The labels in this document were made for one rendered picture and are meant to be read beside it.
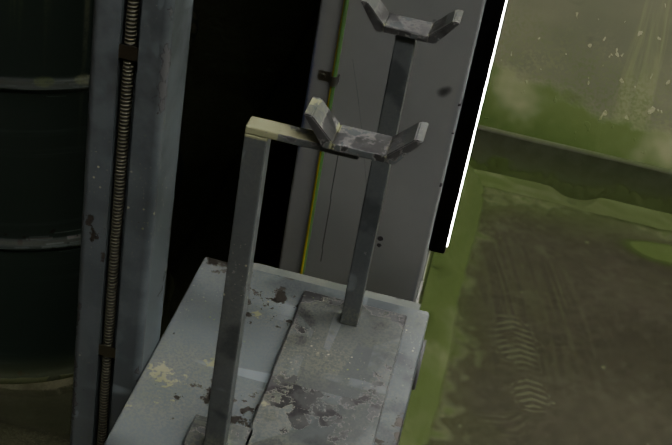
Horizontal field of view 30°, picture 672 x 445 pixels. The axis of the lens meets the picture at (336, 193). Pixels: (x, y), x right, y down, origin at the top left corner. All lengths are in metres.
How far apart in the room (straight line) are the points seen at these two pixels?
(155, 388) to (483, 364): 1.37
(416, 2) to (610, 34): 1.59
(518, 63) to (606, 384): 0.85
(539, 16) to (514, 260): 0.60
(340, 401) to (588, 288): 1.64
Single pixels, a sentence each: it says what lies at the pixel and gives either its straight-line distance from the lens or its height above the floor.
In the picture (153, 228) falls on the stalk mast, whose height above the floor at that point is 0.94.
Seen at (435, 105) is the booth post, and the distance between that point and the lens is 1.44.
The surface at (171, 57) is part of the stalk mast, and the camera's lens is 0.92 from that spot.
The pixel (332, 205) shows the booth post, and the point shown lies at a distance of 1.53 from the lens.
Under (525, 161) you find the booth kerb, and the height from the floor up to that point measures 0.11.
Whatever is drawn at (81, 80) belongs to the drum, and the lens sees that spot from 1.93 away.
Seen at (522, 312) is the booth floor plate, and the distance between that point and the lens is 2.54.
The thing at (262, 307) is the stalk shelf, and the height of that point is 0.79.
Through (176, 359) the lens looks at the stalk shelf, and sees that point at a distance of 1.10.
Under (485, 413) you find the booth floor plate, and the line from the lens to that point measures 2.28.
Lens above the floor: 1.50
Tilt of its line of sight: 32 degrees down
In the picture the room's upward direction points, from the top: 10 degrees clockwise
